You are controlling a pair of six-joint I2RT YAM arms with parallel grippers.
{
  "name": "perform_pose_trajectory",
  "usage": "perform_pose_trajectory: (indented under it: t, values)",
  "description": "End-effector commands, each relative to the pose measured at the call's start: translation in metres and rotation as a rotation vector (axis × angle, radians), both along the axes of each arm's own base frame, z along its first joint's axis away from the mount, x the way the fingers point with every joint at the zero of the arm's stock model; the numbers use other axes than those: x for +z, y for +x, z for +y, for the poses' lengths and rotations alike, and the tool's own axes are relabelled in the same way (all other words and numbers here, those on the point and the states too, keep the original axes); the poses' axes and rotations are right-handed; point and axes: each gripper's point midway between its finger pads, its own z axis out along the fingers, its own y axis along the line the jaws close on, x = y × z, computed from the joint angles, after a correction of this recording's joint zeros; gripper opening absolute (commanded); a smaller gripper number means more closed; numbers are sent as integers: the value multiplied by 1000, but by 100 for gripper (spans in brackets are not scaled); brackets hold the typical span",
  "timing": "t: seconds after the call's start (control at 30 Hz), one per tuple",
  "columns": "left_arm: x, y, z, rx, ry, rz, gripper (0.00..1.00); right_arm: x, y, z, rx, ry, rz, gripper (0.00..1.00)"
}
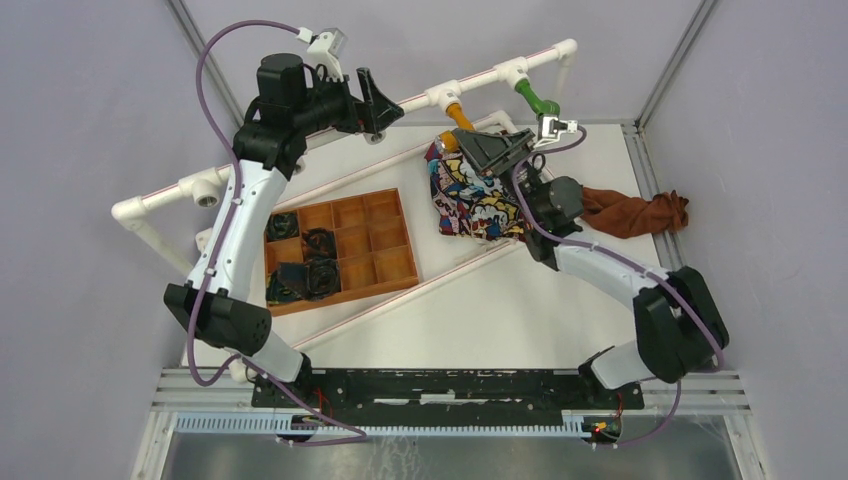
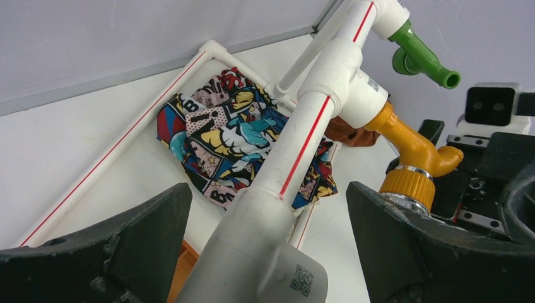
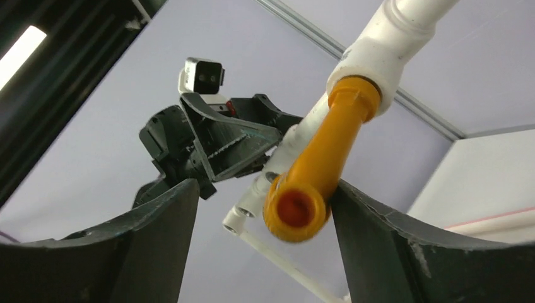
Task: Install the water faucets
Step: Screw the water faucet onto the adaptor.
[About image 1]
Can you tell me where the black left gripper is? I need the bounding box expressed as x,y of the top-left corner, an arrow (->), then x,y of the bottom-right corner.
294,68 -> 404,137

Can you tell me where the brown cloth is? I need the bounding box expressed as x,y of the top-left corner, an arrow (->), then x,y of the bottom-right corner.
581,187 -> 689,239

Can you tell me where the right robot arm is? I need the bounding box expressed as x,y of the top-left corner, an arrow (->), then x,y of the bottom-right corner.
435,128 -> 729,408

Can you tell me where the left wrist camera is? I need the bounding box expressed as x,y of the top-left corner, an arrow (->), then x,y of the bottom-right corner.
296,27 -> 347,81

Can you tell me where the wooden compartment tray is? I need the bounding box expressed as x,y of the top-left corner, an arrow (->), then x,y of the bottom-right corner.
264,189 -> 419,316

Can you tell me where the green plastic water faucet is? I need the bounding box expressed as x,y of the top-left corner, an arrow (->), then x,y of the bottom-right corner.
513,78 -> 561,117

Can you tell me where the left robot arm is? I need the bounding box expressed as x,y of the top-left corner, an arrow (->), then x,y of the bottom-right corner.
164,53 -> 404,407

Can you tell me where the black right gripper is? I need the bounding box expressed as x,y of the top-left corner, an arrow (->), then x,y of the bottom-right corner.
451,129 -> 544,225

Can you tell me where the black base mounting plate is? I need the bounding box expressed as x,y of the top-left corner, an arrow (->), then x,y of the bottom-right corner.
292,368 -> 645,427

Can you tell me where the dark patterned rolled cloth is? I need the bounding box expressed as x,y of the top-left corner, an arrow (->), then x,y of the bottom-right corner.
266,257 -> 342,305

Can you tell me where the white slotted cable duct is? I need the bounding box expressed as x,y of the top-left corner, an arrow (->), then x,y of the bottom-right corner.
174,412 -> 590,440

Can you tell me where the comic print cloth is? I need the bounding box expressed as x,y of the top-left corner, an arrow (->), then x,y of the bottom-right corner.
425,139 -> 525,242

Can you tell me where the white pvc pipe frame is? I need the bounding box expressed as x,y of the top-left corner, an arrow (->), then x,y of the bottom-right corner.
111,38 -> 579,389

